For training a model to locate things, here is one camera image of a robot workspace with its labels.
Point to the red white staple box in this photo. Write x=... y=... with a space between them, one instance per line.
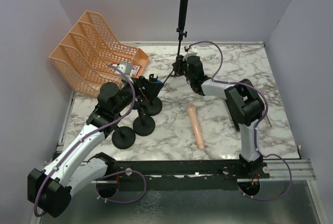
x=135 y=70

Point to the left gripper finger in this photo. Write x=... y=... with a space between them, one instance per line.
x=142 y=81
x=152 y=89

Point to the silver-head black microphone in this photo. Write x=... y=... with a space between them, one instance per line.
x=234 y=112

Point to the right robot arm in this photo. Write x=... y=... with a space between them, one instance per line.
x=243 y=101

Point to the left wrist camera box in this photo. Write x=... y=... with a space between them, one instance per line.
x=124 y=67

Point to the black tripod mic stand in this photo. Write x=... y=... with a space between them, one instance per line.
x=181 y=34

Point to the back round-base mic stand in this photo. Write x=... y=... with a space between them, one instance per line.
x=154 y=107

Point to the middle round-base mic stand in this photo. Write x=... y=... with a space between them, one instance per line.
x=143 y=125

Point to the front round-base mic stand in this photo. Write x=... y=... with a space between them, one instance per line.
x=123 y=137

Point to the beige microphone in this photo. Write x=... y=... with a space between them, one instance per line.
x=192 y=113

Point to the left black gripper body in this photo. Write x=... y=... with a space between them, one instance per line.
x=150 y=87

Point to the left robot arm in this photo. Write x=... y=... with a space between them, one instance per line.
x=121 y=113

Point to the round-base mic stand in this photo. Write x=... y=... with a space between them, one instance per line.
x=143 y=125
x=123 y=137
x=154 y=107

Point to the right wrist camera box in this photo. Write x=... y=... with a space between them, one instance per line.
x=191 y=50

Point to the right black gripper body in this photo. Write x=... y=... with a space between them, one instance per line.
x=185 y=66

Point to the orange plastic file organizer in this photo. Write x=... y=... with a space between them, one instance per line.
x=84 y=55

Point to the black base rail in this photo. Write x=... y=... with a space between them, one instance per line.
x=180 y=175

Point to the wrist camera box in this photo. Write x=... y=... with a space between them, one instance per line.
x=124 y=67
x=191 y=50

